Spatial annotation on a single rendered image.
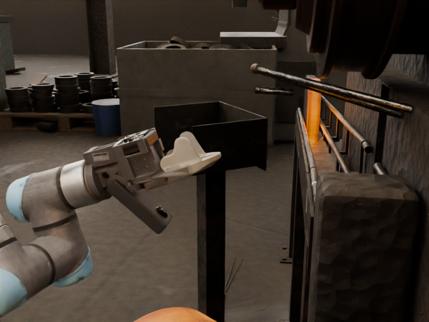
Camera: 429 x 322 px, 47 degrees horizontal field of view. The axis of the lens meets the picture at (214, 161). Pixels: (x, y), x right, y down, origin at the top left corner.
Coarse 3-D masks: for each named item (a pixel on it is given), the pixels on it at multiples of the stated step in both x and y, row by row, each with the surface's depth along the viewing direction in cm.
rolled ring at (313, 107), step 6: (312, 96) 137; (318, 96) 137; (312, 102) 137; (318, 102) 136; (312, 108) 137; (318, 108) 136; (312, 114) 137; (318, 114) 137; (306, 120) 151; (312, 120) 137; (318, 120) 137; (306, 126) 150; (312, 126) 138; (318, 126) 138; (312, 132) 140; (318, 132) 140; (312, 138) 142
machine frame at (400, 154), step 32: (416, 64) 76; (384, 96) 75; (416, 96) 60; (384, 128) 76; (416, 128) 54; (352, 160) 102; (384, 160) 70; (416, 160) 53; (416, 192) 52; (416, 256) 51; (416, 288) 51; (416, 320) 50
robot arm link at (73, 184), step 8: (80, 160) 80; (64, 168) 79; (72, 168) 78; (80, 168) 78; (64, 176) 78; (72, 176) 77; (80, 176) 77; (64, 184) 78; (72, 184) 77; (80, 184) 77; (64, 192) 78; (72, 192) 77; (80, 192) 77; (88, 192) 78; (72, 200) 78; (80, 200) 78; (88, 200) 78; (96, 200) 79
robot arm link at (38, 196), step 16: (32, 176) 81; (48, 176) 79; (16, 192) 80; (32, 192) 79; (48, 192) 78; (16, 208) 80; (32, 208) 79; (48, 208) 79; (64, 208) 80; (32, 224) 81
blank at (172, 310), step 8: (152, 312) 33; (160, 312) 33; (168, 312) 33; (176, 312) 33; (184, 312) 34; (192, 312) 34; (200, 312) 36; (136, 320) 32; (144, 320) 32; (152, 320) 32; (160, 320) 32; (168, 320) 32; (176, 320) 32; (184, 320) 32; (192, 320) 32; (200, 320) 33; (208, 320) 34
